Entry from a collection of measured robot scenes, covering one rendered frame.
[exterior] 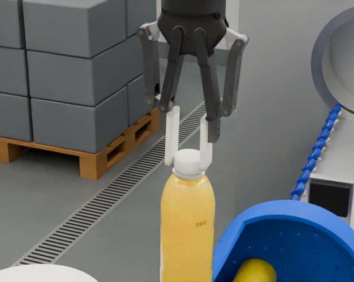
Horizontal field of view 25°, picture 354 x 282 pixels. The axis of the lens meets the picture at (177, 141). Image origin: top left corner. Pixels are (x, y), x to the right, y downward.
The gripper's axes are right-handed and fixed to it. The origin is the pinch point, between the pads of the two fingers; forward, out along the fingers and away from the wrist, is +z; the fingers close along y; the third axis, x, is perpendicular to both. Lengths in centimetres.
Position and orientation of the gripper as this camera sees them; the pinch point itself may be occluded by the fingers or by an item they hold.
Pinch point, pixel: (189, 139)
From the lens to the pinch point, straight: 101.1
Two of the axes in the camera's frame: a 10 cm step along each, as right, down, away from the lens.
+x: -3.2, 3.7, -8.7
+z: -0.2, 9.2, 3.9
